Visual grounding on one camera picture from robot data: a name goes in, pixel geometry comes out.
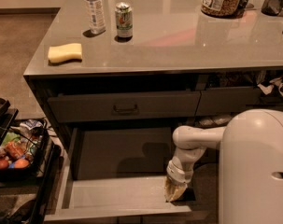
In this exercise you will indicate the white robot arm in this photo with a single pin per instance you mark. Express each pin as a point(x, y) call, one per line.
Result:
point(250, 166)

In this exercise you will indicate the clear plastic water bottle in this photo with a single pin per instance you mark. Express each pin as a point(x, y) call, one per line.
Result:
point(96, 17)

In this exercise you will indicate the yellow sponge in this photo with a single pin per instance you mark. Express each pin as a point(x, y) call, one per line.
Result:
point(63, 53)

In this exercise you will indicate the orange fruit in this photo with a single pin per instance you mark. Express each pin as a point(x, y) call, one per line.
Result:
point(21, 163)

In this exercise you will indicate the green white soda can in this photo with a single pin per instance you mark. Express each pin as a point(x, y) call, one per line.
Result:
point(124, 20)

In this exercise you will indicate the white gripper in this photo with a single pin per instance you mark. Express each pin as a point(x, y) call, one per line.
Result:
point(177, 175)

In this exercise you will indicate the black cart with bins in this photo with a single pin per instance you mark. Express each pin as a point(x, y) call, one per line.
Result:
point(25, 193)

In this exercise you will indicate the red apple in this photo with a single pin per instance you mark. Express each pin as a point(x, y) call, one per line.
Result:
point(4, 164)

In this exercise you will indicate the snack bag in bin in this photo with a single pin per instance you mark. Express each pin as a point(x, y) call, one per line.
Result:
point(31, 128)

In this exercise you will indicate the grey drawer cabinet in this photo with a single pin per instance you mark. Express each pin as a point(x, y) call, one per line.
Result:
point(174, 47)

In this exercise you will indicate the crumpled chip bag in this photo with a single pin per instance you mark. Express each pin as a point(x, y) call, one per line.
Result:
point(276, 83)

